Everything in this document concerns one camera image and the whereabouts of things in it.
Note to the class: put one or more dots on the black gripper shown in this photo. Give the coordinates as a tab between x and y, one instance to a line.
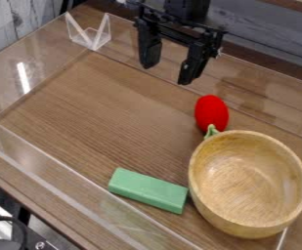
182	23

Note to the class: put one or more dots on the red plush strawberry toy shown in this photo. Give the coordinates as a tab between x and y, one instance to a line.
212	114

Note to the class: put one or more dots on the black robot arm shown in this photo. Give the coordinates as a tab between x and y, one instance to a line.
181	23

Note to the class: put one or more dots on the clear acrylic tray walls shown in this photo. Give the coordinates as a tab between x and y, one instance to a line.
84	112

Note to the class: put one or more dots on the green rectangular block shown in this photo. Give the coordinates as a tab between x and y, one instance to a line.
149	190

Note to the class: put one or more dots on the wooden bowl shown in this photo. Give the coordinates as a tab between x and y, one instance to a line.
245	180

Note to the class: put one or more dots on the black device with knob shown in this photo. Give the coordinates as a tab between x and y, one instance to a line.
12	241

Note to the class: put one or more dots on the clear acrylic corner bracket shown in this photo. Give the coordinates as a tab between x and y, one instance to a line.
90	38

